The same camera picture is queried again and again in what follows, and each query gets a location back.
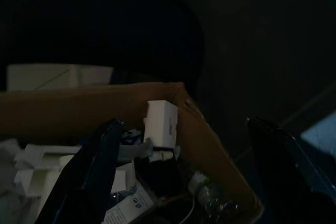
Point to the black chair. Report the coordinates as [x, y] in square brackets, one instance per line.
[105, 24]

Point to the clear plastic bottle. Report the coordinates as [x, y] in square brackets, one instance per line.
[212, 197]

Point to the white printed leaflet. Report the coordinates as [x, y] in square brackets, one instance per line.
[128, 204]

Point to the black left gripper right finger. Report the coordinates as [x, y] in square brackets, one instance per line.
[288, 169]

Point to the large cardboard rubbish box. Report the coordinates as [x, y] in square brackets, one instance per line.
[78, 108]

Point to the large white box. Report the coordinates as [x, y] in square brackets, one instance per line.
[52, 77]

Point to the small white carton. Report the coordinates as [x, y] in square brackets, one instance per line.
[161, 121]

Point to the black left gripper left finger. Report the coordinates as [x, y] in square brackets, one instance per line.
[86, 169]

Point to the white packaging insert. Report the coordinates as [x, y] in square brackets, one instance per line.
[42, 163]

